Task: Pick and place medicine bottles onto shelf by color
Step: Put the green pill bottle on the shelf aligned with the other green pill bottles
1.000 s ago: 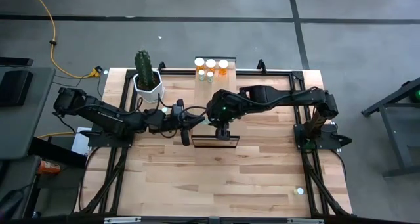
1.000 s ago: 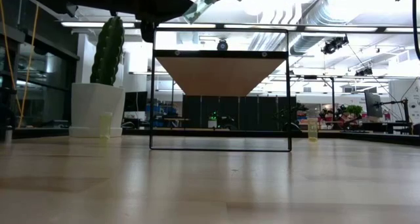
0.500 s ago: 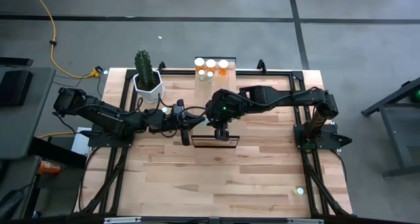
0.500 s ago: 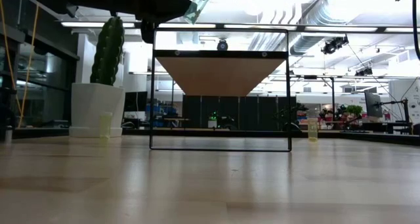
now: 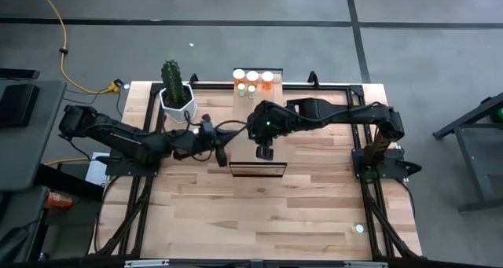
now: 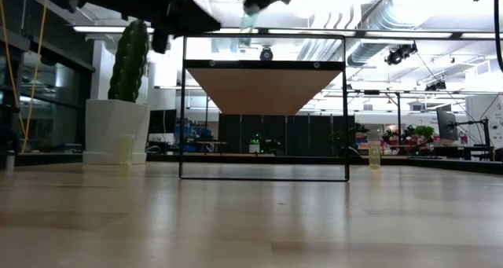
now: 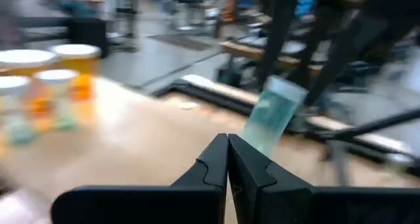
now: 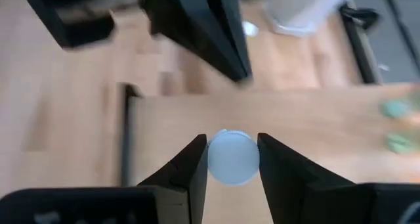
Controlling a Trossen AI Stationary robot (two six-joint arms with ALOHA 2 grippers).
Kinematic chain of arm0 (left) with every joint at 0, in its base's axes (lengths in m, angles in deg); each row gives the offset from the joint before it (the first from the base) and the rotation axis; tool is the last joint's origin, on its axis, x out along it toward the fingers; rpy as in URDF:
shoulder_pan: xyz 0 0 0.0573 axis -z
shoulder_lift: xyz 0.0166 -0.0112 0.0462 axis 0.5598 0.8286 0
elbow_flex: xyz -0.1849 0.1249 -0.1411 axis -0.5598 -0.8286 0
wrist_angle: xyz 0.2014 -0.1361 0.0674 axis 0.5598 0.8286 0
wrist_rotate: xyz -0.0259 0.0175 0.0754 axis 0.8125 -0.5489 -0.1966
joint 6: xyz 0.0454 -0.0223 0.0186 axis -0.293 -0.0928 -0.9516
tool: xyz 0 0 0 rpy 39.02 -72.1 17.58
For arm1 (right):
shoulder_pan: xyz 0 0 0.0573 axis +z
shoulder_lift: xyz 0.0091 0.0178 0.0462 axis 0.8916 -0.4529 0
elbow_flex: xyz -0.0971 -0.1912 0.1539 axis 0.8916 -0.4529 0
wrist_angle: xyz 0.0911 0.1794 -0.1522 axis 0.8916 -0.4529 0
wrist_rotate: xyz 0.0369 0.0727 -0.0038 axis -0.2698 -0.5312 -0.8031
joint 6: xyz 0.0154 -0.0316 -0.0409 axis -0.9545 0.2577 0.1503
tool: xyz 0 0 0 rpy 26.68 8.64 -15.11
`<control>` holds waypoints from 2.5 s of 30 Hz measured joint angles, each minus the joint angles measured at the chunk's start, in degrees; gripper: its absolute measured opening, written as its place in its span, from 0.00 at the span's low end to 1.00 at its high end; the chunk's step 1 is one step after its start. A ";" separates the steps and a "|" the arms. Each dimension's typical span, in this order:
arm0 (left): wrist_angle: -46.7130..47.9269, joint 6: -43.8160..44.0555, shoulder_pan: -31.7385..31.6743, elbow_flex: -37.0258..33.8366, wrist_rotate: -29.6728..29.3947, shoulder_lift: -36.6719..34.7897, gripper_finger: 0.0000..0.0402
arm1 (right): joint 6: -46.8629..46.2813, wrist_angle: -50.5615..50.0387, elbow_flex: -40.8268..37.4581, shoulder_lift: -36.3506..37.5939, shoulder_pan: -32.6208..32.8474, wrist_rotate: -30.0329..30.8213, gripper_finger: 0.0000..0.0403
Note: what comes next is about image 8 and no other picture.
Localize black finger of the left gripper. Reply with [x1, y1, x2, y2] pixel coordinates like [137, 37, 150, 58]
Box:
[144, 0, 230, 77]
[183, 0, 253, 83]

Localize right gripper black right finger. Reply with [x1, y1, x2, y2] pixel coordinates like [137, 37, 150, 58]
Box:
[257, 133, 420, 224]

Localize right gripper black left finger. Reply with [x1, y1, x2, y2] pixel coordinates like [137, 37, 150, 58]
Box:
[0, 134, 209, 224]

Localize yellow medicine bottle white cap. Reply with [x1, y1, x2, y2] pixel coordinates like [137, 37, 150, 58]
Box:
[241, 20, 260, 38]

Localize raised wooden shelf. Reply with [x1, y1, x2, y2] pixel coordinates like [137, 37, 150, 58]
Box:
[119, 82, 420, 224]

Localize black aluminium rig frame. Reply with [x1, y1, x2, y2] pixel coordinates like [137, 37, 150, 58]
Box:
[337, 0, 420, 86]

